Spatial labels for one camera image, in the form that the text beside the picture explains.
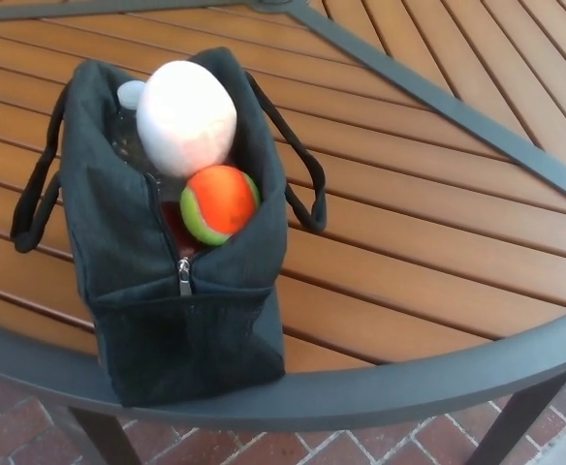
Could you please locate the dark grey insulated lunch bag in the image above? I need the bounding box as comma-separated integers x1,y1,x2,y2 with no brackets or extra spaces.
10,46,328,408

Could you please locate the orange and green tennis ball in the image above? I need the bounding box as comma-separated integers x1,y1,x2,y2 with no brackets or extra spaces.
179,165,262,247

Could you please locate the cream round soft toy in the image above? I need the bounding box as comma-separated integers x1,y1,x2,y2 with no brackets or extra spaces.
135,61,238,178

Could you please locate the clear plastic water bottle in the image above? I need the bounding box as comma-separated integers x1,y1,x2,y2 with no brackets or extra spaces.
110,80,161,175

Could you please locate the dark metal table leg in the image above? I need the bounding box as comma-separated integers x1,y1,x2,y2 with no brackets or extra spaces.
67,406,142,465
466,367,566,465

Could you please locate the red apple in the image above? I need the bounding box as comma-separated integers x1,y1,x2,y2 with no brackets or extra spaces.
160,201,206,261

